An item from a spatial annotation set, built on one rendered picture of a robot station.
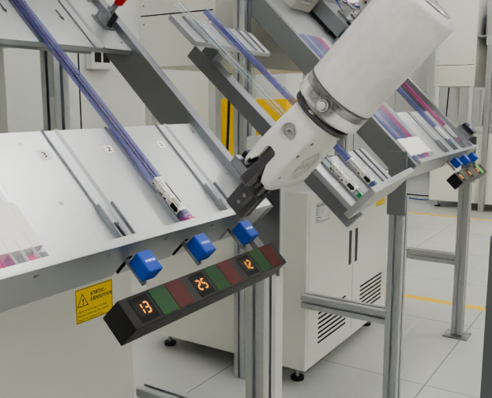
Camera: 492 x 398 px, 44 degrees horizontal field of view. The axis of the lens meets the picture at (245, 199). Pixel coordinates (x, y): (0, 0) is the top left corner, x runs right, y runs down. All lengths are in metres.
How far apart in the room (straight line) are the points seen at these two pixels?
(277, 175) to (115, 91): 2.85
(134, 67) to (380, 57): 0.59
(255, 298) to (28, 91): 2.23
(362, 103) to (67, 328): 0.69
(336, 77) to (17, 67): 2.53
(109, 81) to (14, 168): 2.74
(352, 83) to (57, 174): 0.37
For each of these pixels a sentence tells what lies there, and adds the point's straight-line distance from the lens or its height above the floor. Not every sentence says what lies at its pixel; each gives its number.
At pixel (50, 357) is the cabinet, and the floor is 0.46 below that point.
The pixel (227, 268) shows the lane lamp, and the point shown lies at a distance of 0.86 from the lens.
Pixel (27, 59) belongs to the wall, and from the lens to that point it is 3.14.
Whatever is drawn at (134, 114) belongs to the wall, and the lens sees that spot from 3.62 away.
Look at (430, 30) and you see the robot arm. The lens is 0.65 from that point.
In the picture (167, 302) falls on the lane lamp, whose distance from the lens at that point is 0.75.
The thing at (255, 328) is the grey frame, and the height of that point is 0.50.
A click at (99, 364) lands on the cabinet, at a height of 0.41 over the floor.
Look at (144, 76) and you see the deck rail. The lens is 1.12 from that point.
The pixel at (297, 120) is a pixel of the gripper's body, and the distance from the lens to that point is 0.68.
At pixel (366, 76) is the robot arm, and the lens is 0.66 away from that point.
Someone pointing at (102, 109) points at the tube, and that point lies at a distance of 0.92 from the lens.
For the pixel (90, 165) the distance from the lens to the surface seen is 0.83.
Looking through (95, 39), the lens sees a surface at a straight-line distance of 1.11.
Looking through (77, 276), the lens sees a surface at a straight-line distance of 0.72.
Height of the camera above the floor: 0.89
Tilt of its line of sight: 9 degrees down
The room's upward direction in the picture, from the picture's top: straight up
